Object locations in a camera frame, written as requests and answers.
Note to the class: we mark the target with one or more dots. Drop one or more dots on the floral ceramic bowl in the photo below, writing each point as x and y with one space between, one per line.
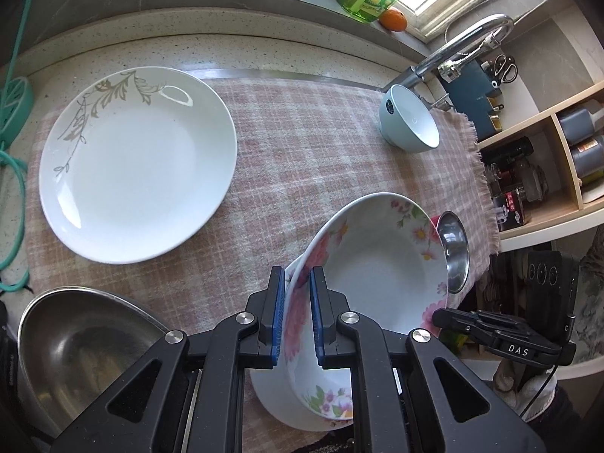
377 269

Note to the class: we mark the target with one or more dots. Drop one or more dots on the white plate with leaf print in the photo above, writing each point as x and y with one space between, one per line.
141 165

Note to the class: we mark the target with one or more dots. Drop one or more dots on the black scissors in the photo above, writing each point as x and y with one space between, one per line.
506 68

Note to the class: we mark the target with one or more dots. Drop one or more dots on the person's right hand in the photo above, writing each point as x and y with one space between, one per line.
512 382

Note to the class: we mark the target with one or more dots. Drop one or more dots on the light blue bowl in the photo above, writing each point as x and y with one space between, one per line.
415 118

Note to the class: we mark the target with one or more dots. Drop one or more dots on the large steel bowl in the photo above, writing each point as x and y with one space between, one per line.
80 339

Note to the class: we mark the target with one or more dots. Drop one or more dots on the blue knife block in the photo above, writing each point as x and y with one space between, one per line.
472 89

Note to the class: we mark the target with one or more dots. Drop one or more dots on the red and black box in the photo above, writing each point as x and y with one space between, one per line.
509 210

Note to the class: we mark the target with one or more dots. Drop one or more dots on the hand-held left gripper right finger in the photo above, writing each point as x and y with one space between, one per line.
316 321

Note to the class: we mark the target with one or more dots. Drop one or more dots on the pink plaid cloth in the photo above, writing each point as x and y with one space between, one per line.
292 160

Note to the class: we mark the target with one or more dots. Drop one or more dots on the wooden shelf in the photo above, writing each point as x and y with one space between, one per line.
533 120

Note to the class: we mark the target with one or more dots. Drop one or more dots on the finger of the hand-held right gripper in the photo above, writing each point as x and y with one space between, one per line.
472 321

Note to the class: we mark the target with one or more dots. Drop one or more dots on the chrome kitchen faucet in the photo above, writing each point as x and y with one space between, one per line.
453 45

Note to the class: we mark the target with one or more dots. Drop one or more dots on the small steel bowl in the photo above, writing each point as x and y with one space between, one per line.
453 250

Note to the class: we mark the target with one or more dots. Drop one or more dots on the orange fruit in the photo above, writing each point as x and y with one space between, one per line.
393 20

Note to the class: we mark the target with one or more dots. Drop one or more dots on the grey tin can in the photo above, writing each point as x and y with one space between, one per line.
587 163

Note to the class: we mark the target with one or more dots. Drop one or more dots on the grey patterned cloth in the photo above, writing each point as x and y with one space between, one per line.
592 292

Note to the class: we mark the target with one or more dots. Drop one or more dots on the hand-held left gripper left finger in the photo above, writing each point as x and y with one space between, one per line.
279 321

